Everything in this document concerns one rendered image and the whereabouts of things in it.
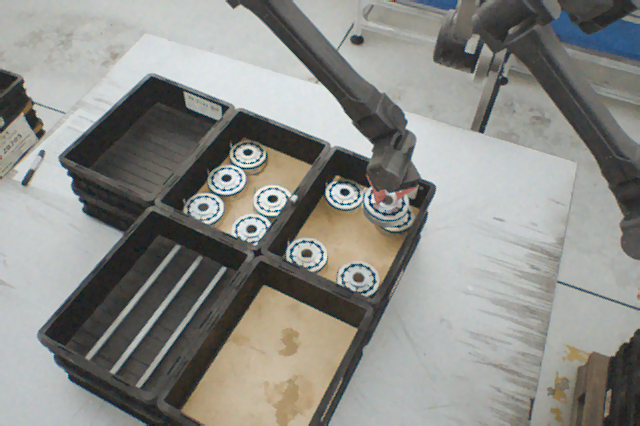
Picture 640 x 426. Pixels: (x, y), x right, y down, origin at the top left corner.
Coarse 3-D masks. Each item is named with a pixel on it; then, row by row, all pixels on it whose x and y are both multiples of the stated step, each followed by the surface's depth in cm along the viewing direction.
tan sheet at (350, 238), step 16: (336, 176) 166; (320, 208) 159; (416, 208) 160; (304, 224) 155; (320, 224) 156; (336, 224) 156; (352, 224) 156; (368, 224) 156; (320, 240) 153; (336, 240) 153; (352, 240) 153; (368, 240) 153; (384, 240) 153; (400, 240) 154; (336, 256) 150; (352, 256) 150; (368, 256) 150; (384, 256) 150; (336, 272) 147; (384, 272) 147
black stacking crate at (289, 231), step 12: (336, 156) 161; (348, 156) 159; (324, 168) 156; (336, 168) 164; (348, 168) 162; (360, 168) 160; (324, 180) 160; (360, 180) 163; (312, 192) 154; (324, 192) 163; (420, 192) 156; (300, 204) 148; (312, 204) 159; (420, 204) 159; (300, 216) 153; (288, 228) 147; (420, 228) 157; (276, 240) 142; (276, 252) 146; (408, 252) 152; (396, 276) 147; (384, 300) 143
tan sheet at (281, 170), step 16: (272, 160) 169; (288, 160) 169; (256, 176) 165; (272, 176) 165; (288, 176) 165; (208, 192) 161; (256, 192) 161; (224, 208) 157; (240, 208) 158; (224, 224) 154
